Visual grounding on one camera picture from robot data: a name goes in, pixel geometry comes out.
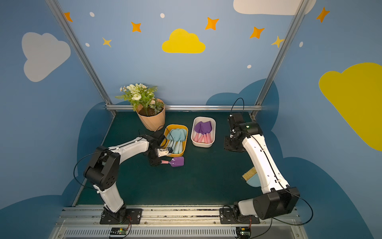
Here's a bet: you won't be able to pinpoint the yellow plastic storage box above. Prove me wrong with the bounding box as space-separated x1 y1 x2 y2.
160 124 189 157

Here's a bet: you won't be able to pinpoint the light blue pointed shovel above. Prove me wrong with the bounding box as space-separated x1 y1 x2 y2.
179 128 188 153

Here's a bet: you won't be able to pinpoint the purple square shovel sideways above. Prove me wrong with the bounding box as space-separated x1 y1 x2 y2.
161 156 185 167

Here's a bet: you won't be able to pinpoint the white plastic storage box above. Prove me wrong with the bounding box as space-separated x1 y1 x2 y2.
191 117 216 148

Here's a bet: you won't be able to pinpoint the purple pointed shovel pink handle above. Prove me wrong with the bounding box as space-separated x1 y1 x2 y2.
193 121 202 142

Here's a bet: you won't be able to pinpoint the purple square shovel pink handle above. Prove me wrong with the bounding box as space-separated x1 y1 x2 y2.
202 121 212 143

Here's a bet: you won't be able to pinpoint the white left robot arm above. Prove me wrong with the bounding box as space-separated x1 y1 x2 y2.
83 134 173 225

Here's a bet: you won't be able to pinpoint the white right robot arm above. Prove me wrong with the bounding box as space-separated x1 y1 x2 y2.
224 113 300 220

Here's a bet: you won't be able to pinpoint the potted white flower plant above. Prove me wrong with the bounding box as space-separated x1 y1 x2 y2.
116 83 165 131

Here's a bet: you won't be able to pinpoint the blue hand brush tan bristles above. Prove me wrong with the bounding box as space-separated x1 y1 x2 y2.
242 167 261 187

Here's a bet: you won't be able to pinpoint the left circuit board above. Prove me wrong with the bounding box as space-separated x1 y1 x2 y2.
109 227 129 239

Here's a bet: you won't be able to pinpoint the circuit board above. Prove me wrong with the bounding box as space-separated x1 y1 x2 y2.
109 227 129 239
235 227 251 239

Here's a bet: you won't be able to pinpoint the right circuit board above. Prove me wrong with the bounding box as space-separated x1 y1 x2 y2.
235 227 251 239

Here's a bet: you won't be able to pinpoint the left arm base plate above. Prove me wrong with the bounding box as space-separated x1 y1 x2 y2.
99 207 142 225

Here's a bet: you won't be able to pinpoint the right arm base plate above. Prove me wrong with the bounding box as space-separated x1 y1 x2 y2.
219 207 251 225

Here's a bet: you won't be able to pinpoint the aluminium rail front frame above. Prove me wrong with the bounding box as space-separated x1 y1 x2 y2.
49 205 308 239

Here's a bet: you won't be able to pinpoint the right aluminium frame post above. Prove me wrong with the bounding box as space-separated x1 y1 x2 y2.
250 0 313 120

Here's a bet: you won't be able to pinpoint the aluminium frame post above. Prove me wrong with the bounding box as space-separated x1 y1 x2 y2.
250 0 313 120
45 0 112 106

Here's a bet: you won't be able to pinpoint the left aluminium frame post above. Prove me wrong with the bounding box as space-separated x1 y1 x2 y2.
45 0 112 106

